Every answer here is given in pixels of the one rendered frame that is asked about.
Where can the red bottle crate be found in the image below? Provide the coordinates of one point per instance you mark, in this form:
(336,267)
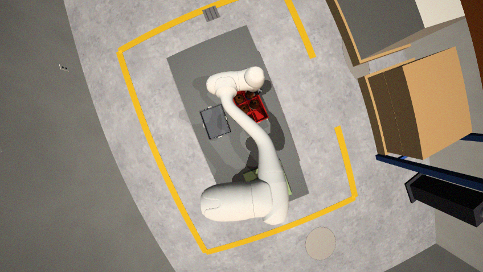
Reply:
(258,114)

